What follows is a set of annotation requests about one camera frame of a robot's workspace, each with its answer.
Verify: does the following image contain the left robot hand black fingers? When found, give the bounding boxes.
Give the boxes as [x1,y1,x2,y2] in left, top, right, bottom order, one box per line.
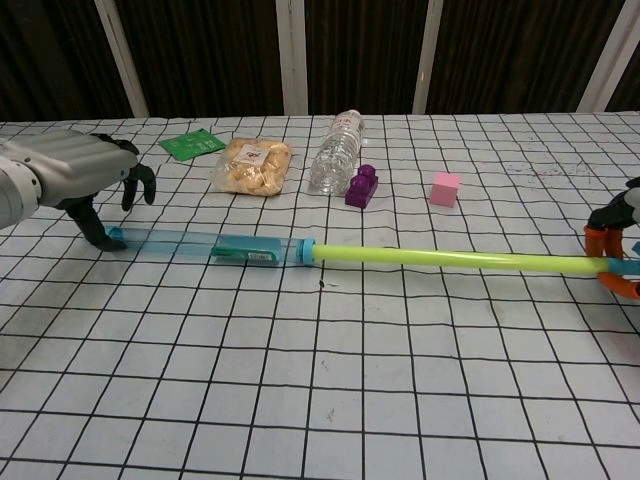
[35,128,157,251]

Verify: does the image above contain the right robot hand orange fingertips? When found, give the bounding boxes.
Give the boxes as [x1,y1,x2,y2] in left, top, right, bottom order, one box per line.
[583,175,640,301]

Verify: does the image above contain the blue and yellow water pump toy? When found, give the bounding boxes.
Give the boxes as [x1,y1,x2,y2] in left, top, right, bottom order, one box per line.
[103,225,640,279]

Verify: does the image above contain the clear plastic water bottle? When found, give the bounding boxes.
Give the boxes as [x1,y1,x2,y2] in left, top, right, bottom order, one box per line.
[308,109,365,196]

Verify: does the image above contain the green packet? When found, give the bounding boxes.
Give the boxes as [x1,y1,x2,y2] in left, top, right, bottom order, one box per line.
[159,128,226,162]

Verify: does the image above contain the clear bag of snacks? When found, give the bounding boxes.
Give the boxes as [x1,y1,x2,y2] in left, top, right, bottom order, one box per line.
[208,137,294,199]

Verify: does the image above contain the pink cube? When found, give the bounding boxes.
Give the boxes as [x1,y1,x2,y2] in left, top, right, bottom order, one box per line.
[430,171,461,208]

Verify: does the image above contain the purple building block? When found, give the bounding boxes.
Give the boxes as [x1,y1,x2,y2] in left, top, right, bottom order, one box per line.
[344,163,380,209]

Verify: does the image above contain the white black-checked tablecloth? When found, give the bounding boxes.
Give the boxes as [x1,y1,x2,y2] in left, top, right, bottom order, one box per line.
[0,112,640,480]

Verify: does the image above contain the white metal frame post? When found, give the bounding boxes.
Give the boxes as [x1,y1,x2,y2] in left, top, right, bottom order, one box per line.
[576,0,639,113]
[276,0,309,116]
[93,0,150,119]
[411,0,446,115]

